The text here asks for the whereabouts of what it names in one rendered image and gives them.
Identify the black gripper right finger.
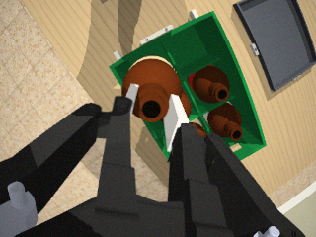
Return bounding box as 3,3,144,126
164,94,305,237

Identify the green plastic bottle crate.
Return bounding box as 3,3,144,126
109,11,267,160

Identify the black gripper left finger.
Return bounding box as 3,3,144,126
0,83,143,237

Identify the dark grey rectangular tray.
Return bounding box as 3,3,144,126
233,0,316,91

